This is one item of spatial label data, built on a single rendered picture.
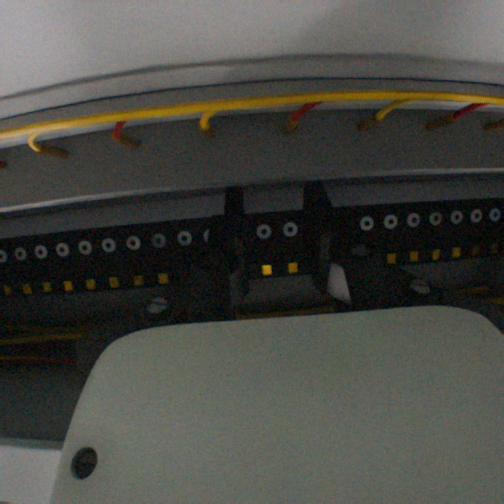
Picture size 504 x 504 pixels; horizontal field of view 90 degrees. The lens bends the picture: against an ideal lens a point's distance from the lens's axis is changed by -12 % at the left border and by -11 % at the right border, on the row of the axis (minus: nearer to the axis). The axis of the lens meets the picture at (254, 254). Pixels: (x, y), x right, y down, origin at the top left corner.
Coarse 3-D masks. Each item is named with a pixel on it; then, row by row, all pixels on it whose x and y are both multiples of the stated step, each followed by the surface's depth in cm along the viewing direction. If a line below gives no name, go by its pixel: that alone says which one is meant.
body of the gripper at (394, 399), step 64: (256, 320) 6; (320, 320) 6; (384, 320) 6; (448, 320) 6; (128, 384) 5; (192, 384) 5; (256, 384) 5; (320, 384) 5; (384, 384) 5; (448, 384) 5; (64, 448) 5; (128, 448) 4; (192, 448) 4; (256, 448) 4; (320, 448) 4; (384, 448) 4; (448, 448) 4
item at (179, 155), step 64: (64, 128) 6; (128, 128) 7; (192, 128) 7; (256, 128) 7; (320, 128) 7; (384, 128) 7; (448, 128) 7; (0, 192) 7; (64, 192) 7; (128, 192) 8
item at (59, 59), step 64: (0, 0) 3; (64, 0) 3; (128, 0) 3; (192, 0) 3; (256, 0) 4; (320, 0) 4; (384, 0) 4; (448, 0) 3; (0, 64) 4; (64, 64) 5; (128, 64) 5; (192, 64) 5; (256, 64) 6; (320, 64) 6; (384, 64) 6; (448, 64) 6; (256, 192) 21; (384, 192) 21; (448, 192) 21
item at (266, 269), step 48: (0, 240) 21; (48, 240) 22; (96, 240) 22; (144, 240) 22; (192, 240) 22; (288, 240) 22; (384, 240) 23; (432, 240) 23; (480, 240) 23; (0, 288) 22; (48, 288) 22; (96, 288) 22
